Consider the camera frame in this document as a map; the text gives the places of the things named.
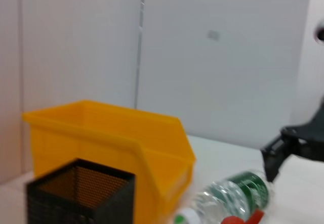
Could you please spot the yellow plastic bin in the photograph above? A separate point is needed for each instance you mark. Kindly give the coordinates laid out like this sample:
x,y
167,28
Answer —
x,y
101,143

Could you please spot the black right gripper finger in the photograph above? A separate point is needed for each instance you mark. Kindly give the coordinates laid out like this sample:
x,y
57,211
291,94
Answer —
x,y
272,158

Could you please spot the clear green-label water bottle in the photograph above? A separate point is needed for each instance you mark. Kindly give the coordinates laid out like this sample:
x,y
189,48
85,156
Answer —
x,y
235,193

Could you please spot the orange fruit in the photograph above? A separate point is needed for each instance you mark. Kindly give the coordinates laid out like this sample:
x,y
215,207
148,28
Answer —
x,y
231,220

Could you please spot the black mesh pen holder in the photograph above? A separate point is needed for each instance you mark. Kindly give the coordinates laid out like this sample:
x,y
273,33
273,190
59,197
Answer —
x,y
63,206

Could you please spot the grey wall sticker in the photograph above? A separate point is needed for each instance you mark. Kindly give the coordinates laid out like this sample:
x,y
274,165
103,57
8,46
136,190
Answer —
x,y
213,35

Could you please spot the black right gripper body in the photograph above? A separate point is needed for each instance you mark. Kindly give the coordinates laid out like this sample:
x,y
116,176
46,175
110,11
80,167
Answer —
x,y
306,135

